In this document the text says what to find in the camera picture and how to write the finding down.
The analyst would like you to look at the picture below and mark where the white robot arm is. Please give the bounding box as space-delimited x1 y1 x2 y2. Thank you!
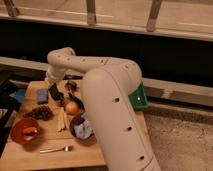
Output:
46 47 161 171

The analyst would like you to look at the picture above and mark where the small metal cup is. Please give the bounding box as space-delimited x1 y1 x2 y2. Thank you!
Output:
59 99 65 107

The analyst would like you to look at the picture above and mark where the blue sponge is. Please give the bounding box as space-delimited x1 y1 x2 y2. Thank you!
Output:
36 89 48 104

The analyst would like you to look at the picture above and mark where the blue object on chair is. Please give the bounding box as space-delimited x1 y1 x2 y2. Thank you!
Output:
11 88 26 103

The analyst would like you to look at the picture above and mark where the orange fruit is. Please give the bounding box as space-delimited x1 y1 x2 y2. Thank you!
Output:
65 102 80 115

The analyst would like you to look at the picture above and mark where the bunch of dark grapes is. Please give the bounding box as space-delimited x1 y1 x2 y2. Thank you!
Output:
24 105 53 121

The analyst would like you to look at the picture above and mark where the wooden table board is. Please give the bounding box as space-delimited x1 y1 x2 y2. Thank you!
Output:
0 78 149 171

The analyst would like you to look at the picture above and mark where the red object in bowl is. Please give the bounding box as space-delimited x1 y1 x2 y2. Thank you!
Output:
23 127 38 136

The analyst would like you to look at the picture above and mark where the crumpled grey-blue cloth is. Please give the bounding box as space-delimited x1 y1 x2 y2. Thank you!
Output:
73 115 93 140

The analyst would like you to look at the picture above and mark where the orange bowl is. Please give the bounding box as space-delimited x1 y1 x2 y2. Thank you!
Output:
10 117 40 145

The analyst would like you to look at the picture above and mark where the green plastic tray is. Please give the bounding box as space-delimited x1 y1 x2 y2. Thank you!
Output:
129 84 148 111

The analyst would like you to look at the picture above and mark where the black handled knife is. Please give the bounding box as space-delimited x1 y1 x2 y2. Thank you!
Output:
68 93 84 109

